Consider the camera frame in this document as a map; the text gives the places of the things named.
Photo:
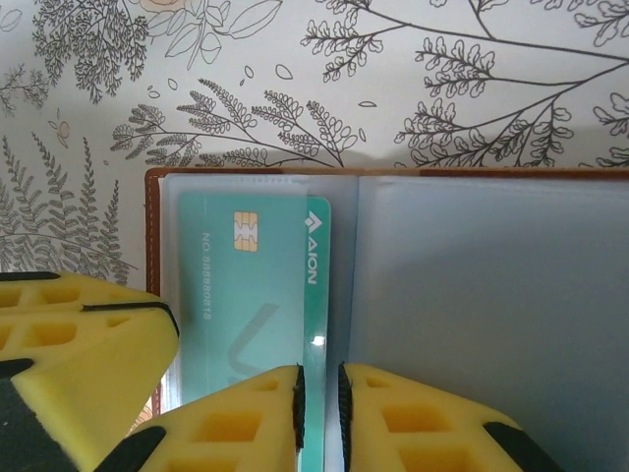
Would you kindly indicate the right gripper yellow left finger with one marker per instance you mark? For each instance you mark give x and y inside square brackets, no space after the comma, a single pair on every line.
[221,432]

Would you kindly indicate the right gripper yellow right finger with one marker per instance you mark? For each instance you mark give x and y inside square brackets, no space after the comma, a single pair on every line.
[417,432]

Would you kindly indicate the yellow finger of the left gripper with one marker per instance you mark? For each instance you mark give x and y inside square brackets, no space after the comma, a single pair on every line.
[108,364]
[59,295]

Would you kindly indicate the brown leather card holder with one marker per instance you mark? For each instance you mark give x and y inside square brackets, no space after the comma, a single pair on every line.
[491,295]

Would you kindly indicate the teal VIP chip card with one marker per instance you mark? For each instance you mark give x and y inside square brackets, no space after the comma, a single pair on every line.
[275,275]

